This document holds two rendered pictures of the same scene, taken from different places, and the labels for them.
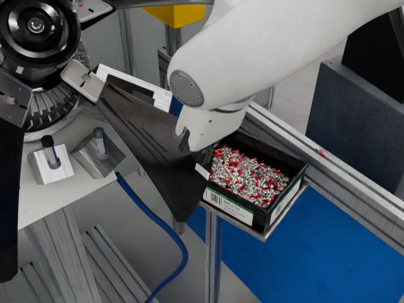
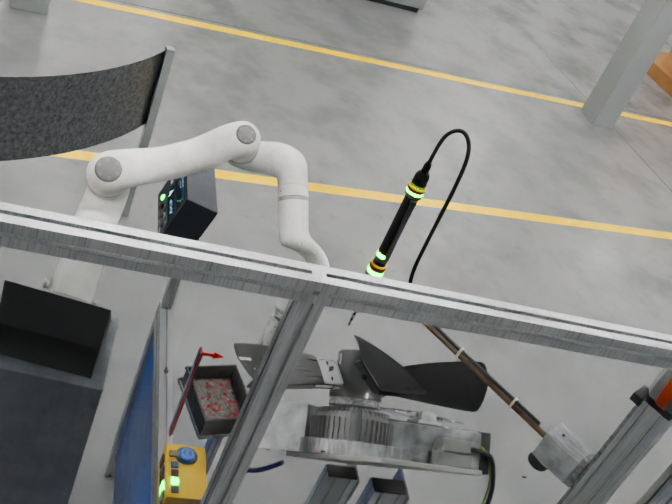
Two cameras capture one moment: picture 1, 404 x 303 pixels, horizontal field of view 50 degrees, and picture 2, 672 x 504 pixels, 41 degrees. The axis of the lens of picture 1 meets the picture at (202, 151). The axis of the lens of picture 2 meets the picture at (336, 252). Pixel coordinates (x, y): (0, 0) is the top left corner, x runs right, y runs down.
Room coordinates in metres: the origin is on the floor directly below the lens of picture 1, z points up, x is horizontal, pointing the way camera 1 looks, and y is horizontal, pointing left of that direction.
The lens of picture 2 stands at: (2.47, 0.58, 2.78)
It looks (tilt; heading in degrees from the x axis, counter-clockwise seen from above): 33 degrees down; 196
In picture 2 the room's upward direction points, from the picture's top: 25 degrees clockwise
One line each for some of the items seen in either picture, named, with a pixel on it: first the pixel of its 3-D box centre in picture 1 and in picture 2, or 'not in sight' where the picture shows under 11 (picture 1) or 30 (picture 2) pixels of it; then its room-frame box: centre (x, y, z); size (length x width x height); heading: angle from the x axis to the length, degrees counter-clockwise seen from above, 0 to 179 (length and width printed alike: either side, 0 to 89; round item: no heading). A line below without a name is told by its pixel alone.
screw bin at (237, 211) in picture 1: (241, 174); not in sight; (0.62, -0.08, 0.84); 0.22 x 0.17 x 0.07; 53
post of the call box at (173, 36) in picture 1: (172, 34); not in sight; (1.09, 0.08, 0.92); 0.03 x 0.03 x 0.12; 39
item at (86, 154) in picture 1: (97, 155); not in sight; (0.61, 0.20, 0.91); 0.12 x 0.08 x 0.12; 39
